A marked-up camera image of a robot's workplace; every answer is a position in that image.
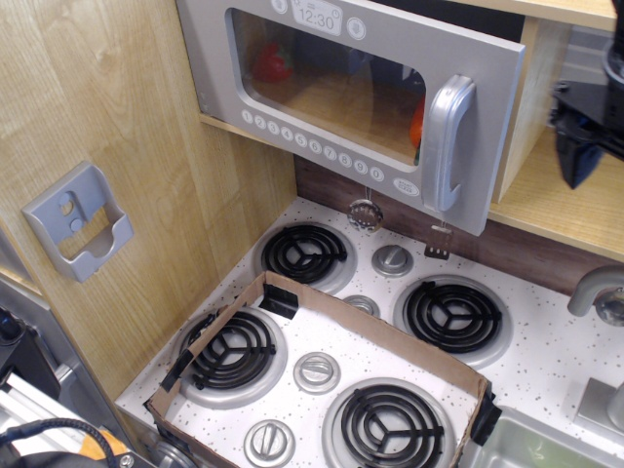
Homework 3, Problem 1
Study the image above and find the hanging metal strainer spoon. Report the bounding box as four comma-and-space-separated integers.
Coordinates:
347, 187, 384, 233

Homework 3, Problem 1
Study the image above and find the hanging metal spatula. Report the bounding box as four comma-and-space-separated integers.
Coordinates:
424, 222, 453, 260

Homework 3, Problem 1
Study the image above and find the black front right burner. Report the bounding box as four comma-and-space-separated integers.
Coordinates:
339, 383, 446, 467

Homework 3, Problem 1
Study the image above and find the metal toy sink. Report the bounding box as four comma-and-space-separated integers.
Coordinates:
459, 407, 623, 468

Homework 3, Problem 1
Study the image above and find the grey back stove knob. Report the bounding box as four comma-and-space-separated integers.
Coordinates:
371, 245, 413, 278

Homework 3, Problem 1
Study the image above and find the grey toy microwave door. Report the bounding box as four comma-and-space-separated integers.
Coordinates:
177, 1, 525, 235

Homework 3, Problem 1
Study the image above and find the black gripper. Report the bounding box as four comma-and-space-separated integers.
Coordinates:
550, 38, 624, 190

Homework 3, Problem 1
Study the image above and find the grey hidden stove knob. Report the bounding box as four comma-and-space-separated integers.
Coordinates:
343, 294, 380, 318

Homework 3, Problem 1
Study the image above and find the black back right burner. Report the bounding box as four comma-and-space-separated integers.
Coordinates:
399, 280, 503, 354

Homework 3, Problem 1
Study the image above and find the red toy pepper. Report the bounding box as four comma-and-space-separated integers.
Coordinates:
253, 42, 293, 83

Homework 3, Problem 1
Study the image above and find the grey wall phone holder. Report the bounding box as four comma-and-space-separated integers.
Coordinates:
21, 161, 135, 283

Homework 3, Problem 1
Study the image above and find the brown cardboard fence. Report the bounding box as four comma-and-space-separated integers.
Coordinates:
145, 273, 490, 467

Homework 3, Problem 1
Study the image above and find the black burner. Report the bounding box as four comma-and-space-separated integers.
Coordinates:
339, 383, 446, 467
260, 224, 349, 285
191, 311, 277, 391
399, 280, 503, 354

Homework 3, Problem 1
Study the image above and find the orange toy carrot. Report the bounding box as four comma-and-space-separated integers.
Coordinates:
409, 97, 425, 149

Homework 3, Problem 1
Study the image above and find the wooden shelf board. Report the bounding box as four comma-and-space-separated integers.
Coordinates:
198, 114, 623, 263

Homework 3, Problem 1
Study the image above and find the black front left burner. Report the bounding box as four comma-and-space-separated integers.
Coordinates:
191, 311, 277, 391

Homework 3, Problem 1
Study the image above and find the grey middle stove knob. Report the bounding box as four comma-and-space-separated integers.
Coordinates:
293, 352, 341, 395

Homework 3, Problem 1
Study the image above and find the orange tape piece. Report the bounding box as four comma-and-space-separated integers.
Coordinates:
80, 429, 129, 460

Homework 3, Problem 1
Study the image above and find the grey toy faucet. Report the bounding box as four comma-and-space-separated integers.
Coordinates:
567, 266, 623, 327

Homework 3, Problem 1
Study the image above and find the black back left burner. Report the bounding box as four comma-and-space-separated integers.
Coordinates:
260, 224, 349, 285

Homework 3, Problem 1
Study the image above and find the grey front stove knob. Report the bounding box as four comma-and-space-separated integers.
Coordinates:
244, 419, 295, 468

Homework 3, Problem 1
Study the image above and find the black braided cable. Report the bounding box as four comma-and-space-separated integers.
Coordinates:
0, 417, 116, 462

